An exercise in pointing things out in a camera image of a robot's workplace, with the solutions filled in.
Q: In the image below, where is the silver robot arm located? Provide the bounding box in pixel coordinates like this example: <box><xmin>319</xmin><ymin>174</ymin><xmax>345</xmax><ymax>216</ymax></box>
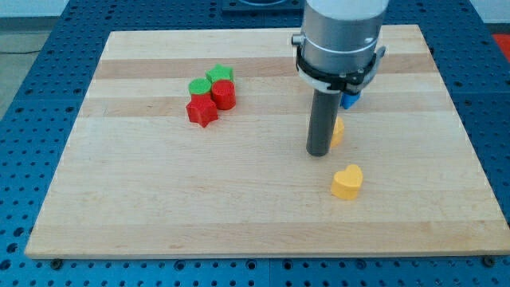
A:
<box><xmin>292</xmin><ymin>0</ymin><xmax>389</xmax><ymax>74</ymax></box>

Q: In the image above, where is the yellow heart block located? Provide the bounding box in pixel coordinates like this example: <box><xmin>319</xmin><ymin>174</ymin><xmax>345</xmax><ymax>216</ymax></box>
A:
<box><xmin>331</xmin><ymin>164</ymin><xmax>363</xmax><ymax>200</ymax></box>

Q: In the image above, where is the red cylinder block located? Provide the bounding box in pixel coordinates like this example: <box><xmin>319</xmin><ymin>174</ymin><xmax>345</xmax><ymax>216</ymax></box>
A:
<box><xmin>211</xmin><ymin>80</ymin><xmax>236</xmax><ymax>110</ymax></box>

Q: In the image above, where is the red star block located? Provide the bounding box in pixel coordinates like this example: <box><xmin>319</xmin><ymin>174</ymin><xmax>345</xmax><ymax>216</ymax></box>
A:
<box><xmin>186</xmin><ymin>95</ymin><xmax>218</xmax><ymax>128</ymax></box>

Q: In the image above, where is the wooden board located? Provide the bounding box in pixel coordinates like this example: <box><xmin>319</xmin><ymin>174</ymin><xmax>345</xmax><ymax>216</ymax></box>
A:
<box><xmin>25</xmin><ymin>25</ymin><xmax>509</xmax><ymax>259</ymax></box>

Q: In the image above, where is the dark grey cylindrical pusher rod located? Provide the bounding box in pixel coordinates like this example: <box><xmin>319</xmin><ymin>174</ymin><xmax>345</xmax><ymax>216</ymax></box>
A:
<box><xmin>306</xmin><ymin>90</ymin><xmax>340</xmax><ymax>157</ymax></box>

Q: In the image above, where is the green star block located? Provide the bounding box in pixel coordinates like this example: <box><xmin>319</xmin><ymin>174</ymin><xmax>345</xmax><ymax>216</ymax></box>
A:
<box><xmin>206</xmin><ymin>64</ymin><xmax>233</xmax><ymax>83</ymax></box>

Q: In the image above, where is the green cylinder block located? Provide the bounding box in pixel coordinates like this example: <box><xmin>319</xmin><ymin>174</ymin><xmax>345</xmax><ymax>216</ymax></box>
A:
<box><xmin>188</xmin><ymin>77</ymin><xmax>212</xmax><ymax>100</ymax></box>

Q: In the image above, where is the yellow block behind rod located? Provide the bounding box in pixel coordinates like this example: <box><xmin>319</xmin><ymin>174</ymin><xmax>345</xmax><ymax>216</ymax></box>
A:
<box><xmin>330</xmin><ymin>116</ymin><xmax>344</xmax><ymax>147</ymax></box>

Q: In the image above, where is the blue block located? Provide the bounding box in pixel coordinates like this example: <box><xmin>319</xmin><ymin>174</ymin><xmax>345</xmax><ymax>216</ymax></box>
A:
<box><xmin>340</xmin><ymin>92</ymin><xmax>361</xmax><ymax>110</ymax></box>

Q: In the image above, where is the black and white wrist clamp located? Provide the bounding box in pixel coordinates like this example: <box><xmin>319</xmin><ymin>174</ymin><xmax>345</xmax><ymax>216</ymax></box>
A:
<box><xmin>296</xmin><ymin>46</ymin><xmax>386</xmax><ymax>94</ymax></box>

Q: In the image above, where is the red object at right edge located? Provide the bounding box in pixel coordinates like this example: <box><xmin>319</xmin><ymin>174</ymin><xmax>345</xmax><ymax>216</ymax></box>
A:
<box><xmin>492</xmin><ymin>33</ymin><xmax>510</xmax><ymax>61</ymax></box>

